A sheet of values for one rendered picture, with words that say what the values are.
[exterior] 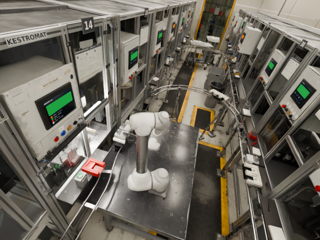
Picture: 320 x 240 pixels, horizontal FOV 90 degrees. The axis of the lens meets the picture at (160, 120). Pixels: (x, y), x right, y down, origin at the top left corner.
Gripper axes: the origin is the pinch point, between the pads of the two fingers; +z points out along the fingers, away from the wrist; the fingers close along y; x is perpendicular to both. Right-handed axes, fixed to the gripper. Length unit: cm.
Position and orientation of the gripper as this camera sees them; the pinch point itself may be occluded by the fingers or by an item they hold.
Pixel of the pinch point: (125, 135)
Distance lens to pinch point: 189.2
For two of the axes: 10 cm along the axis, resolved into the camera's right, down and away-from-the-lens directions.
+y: 1.8, -7.5, -6.4
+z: -9.5, -3.1, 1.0
